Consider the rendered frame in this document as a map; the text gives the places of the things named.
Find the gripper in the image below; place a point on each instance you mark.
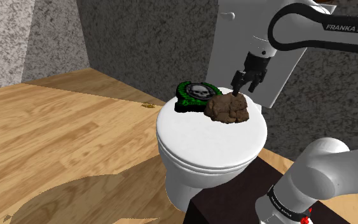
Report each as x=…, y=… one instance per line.
x=256, y=64

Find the brown rock lump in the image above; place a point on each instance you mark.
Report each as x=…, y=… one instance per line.
x=227, y=108

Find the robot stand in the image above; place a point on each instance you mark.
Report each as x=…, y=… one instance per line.
x=234, y=195

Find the white toilet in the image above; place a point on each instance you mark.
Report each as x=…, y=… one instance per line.
x=209, y=142

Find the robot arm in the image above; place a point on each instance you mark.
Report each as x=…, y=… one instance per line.
x=318, y=176

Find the green skull emblem badge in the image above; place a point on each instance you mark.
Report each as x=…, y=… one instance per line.
x=194, y=96

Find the small yellow floor object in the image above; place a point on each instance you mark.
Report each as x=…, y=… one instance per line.
x=148, y=105

